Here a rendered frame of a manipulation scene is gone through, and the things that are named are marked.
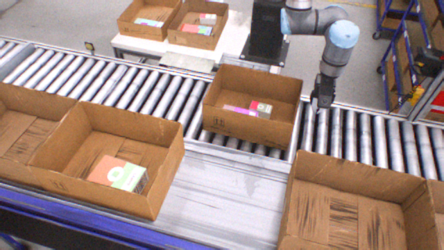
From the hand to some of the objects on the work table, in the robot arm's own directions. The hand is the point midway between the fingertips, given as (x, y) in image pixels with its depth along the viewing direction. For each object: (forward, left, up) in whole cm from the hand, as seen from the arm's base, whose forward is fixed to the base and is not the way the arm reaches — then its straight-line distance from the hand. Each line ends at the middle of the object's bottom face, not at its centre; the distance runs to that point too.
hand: (316, 112), depth 126 cm
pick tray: (-49, -117, -14) cm, 128 cm away
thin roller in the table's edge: (-38, -48, -19) cm, 64 cm away
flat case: (-39, -114, -12) cm, 122 cm away
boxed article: (-65, -85, -15) cm, 108 cm away
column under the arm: (-55, -42, -17) cm, 72 cm away
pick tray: (-56, -86, -15) cm, 104 cm away
